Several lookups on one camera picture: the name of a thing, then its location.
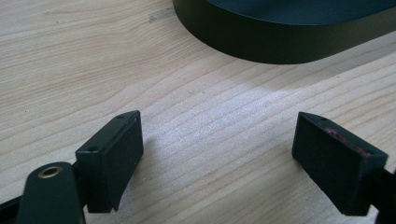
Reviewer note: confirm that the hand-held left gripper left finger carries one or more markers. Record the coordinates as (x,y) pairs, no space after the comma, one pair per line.
(107,161)

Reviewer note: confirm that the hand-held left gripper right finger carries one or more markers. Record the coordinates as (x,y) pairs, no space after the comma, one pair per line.
(336,161)

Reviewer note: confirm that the dark green oval tray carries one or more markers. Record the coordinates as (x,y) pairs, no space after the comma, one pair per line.
(280,34)

